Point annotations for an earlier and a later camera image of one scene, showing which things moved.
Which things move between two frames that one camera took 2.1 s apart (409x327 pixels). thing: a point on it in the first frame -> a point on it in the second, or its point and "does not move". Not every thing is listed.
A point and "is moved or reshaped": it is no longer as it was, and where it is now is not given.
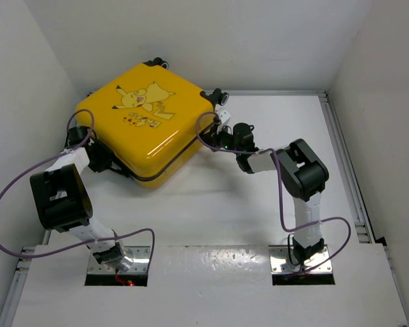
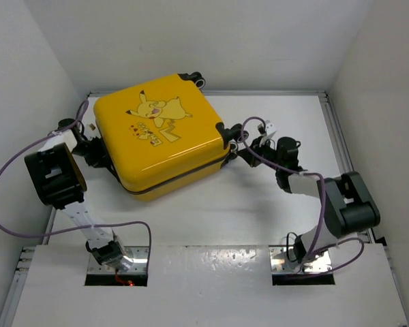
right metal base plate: [320, 263] does not move
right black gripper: [212, 137] -> [253, 159]
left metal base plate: [141, 259] does not move
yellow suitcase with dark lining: [148, 120] is moved or reshaped
